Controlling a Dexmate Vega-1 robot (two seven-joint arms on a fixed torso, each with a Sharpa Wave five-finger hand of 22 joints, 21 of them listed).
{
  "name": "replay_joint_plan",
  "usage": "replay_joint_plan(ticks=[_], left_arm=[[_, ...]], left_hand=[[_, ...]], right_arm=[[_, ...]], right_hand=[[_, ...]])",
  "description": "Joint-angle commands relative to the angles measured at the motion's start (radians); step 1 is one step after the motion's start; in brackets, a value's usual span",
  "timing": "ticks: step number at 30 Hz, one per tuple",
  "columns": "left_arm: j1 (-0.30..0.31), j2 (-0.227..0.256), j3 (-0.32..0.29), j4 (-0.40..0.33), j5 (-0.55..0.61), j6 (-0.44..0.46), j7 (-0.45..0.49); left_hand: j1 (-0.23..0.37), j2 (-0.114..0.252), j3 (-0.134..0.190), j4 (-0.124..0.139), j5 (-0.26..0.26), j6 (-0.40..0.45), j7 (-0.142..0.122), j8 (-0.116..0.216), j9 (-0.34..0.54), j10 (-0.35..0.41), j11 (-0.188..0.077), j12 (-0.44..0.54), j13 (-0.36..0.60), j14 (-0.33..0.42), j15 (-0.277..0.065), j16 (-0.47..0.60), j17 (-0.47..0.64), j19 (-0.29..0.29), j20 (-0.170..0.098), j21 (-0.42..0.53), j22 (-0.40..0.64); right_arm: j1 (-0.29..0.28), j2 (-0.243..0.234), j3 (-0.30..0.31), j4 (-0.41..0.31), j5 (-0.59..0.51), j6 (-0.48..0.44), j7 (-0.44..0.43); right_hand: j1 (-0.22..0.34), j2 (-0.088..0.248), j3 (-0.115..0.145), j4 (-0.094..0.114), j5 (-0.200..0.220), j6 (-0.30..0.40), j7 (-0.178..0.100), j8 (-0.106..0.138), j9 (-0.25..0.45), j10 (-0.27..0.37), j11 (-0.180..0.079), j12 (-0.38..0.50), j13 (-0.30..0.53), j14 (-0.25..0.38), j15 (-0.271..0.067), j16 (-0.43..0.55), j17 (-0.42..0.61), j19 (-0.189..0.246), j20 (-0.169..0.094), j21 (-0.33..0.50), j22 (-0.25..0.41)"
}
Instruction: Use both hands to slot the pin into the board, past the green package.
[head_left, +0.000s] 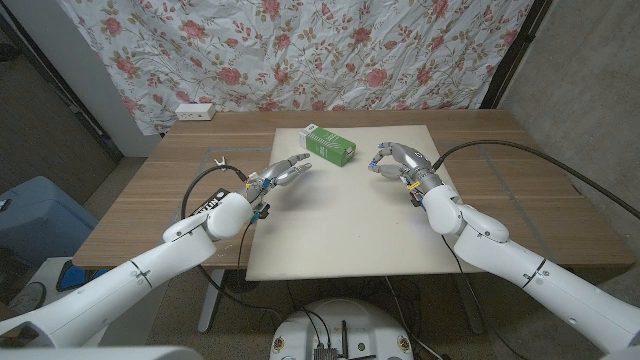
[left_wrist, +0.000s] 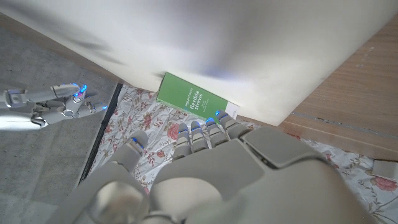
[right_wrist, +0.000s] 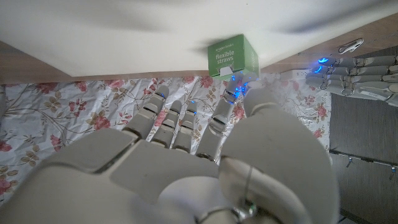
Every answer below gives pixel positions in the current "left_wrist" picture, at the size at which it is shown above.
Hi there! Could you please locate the green straws box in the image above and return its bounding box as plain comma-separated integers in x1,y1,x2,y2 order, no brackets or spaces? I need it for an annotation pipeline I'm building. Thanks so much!
155,72,240,124

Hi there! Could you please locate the black backdrop pole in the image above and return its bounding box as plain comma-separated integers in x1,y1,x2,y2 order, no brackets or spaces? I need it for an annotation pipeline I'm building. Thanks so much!
77,82,124,184

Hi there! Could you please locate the floral backdrop cloth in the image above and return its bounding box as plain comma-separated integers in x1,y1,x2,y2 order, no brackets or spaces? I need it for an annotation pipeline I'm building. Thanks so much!
79,83,398,224

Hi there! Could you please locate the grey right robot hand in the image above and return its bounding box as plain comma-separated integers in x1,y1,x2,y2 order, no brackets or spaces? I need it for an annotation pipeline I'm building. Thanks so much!
0,82,109,130

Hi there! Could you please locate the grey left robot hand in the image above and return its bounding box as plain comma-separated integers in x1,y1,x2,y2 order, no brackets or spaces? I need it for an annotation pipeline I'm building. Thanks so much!
46,109,379,224

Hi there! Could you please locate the cream foam board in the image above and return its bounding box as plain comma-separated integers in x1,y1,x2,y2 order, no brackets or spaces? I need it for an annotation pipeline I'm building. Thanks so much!
0,0,398,127

